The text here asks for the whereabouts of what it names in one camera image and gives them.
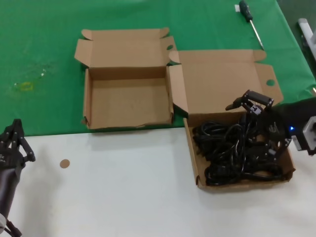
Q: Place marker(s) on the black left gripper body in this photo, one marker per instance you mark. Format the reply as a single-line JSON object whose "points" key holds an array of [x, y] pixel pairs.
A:
{"points": [[10, 159]]}

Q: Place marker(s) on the grey metal post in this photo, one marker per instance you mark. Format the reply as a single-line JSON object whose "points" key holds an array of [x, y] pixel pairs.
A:
{"points": [[304, 27]]}

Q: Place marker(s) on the small white paper tag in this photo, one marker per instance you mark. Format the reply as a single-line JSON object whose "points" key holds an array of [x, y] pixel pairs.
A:
{"points": [[237, 9]]}

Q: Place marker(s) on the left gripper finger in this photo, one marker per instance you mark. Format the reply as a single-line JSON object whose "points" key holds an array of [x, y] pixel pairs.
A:
{"points": [[10, 135], [24, 145]]}

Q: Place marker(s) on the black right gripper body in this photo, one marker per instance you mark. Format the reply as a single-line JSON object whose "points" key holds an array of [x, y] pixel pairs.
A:
{"points": [[291, 116]]}

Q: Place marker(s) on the green tablecloth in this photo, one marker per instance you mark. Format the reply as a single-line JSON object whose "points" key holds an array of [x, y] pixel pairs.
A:
{"points": [[37, 37]]}

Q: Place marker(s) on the round cardboard disc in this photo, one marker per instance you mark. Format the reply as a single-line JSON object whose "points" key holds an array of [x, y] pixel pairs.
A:
{"points": [[65, 163]]}

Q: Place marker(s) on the cardboard box with torn rim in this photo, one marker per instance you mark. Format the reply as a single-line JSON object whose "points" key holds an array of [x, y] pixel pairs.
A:
{"points": [[123, 49]]}

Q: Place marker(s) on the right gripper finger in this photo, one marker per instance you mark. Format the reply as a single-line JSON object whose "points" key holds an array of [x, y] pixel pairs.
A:
{"points": [[261, 98], [284, 148]]}

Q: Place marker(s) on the cardboard box with open lid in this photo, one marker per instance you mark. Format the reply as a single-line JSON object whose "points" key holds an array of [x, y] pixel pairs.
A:
{"points": [[217, 81]]}

